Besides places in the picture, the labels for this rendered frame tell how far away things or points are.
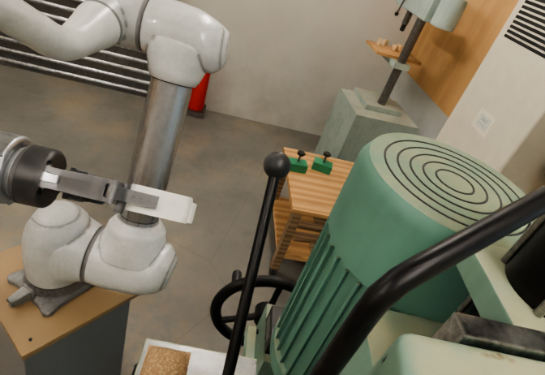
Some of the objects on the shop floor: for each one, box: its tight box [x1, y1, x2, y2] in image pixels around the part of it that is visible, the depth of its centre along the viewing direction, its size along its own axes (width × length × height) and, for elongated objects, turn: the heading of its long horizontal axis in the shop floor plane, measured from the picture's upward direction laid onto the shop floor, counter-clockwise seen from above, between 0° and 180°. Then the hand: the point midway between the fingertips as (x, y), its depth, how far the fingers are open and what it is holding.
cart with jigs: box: [268, 147, 354, 276], centre depth 228 cm, size 66×57×64 cm
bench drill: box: [314, 0, 469, 162], centre depth 277 cm, size 48×62×158 cm
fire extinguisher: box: [186, 73, 211, 119], centre depth 332 cm, size 18×19×60 cm
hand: (183, 210), depth 51 cm, fingers open, 13 cm apart
